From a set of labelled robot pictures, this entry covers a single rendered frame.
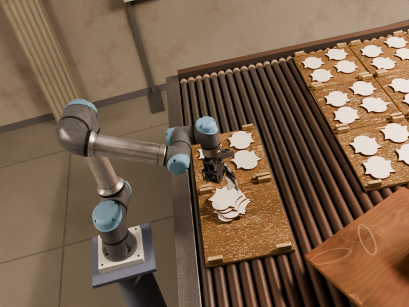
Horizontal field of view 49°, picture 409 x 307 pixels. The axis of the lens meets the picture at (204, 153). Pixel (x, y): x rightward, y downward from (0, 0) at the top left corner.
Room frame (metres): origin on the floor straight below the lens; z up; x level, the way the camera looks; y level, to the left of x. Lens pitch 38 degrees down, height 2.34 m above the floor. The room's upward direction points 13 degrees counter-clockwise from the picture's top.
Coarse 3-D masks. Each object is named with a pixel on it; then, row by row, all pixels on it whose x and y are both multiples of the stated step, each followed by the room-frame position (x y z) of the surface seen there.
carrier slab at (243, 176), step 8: (224, 136) 1.87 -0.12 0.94; (256, 136) 1.81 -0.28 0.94; (224, 144) 1.81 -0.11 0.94; (256, 144) 1.75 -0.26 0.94; (192, 152) 1.80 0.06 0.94; (256, 152) 1.69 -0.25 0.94; (200, 160) 1.73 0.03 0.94; (224, 160) 1.68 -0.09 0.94; (264, 160) 1.61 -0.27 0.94; (200, 168) 1.67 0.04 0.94; (232, 168) 1.61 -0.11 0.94; (256, 168) 1.57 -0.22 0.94; (264, 168) 1.56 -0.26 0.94; (200, 176) 1.61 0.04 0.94; (224, 176) 1.57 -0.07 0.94; (240, 176) 1.54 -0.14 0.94; (248, 176) 1.53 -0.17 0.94; (200, 184) 1.56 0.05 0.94; (216, 184) 1.53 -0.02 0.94; (224, 184) 1.52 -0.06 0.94; (240, 184) 1.49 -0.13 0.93
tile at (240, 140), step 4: (236, 132) 1.87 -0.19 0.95; (240, 132) 1.86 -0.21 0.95; (244, 132) 1.85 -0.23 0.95; (232, 136) 1.84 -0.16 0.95; (236, 136) 1.83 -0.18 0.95; (240, 136) 1.83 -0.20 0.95; (244, 136) 1.82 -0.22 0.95; (248, 136) 1.81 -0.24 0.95; (232, 140) 1.81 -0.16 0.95; (236, 140) 1.80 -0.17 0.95; (240, 140) 1.80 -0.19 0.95; (244, 140) 1.79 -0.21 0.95; (248, 140) 1.78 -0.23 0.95; (252, 140) 1.77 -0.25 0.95; (232, 144) 1.78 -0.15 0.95; (236, 144) 1.77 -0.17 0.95; (240, 144) 1.76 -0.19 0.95; (244, 144) 1.76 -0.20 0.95; (248, 144) 1.75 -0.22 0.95; (236, 148) 1.75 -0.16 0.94; (240, 148) 1.73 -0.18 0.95; (244, 148) 1.73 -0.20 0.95
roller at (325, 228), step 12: (264, 72) 2.45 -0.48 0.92; (264, 84) 2.32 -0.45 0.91; (276, 108) 2.03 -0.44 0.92; (288, 132) 1.80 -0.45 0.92; (288, 144) 1.71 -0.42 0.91; (300, 168) 1.52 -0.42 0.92; (312, 192) 1.35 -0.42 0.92; (312, 204) 1.29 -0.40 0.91; (324, 216) 1.21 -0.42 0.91; (324, 228) 1.15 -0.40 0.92; (324, 240) 1.11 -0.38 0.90; (348, 300) 0.83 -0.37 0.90
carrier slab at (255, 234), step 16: (256, 192) 1.42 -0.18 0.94; (272, 192) 1.39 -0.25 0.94; (208, 208) 1.39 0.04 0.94; (256, 208) 1.32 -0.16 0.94; (272, 208) 1.30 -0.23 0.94; (208, 224) 1.30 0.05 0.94; (224, 224) 1.28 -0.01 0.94; (240, 224) 1.26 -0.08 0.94; (256, 224) 1.24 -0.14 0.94; (272, 224) 1.22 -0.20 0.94; (208, 240) 1.21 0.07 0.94; (224, 240) 1.20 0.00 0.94; (240, 240) 1.18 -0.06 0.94; (256, 240) 1.16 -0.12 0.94; (272, 240) 1.14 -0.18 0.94; (288, 240) 1.12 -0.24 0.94; (208, 256) 1.13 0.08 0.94; (224, 256) 1.12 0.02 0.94; (240, 256) 1.10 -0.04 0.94; (256, 256) 1.08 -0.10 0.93
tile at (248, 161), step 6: (240, 150) 1.72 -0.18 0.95; (246, 150) 1.70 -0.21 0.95; (234, 156) 1.69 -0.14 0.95; (240, 156) 1.67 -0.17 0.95; (246, 156) 1.66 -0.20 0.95; (252, 156) 1.65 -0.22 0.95; (234, 162) 1.64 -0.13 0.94; (240, 162) 1.63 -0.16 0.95; (246, 162) 1.62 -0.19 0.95; (252, 162) 1.61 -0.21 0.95; (240, 168) 1.60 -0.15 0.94; (246, 168) 1.58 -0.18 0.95; (252, 168) 1.57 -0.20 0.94
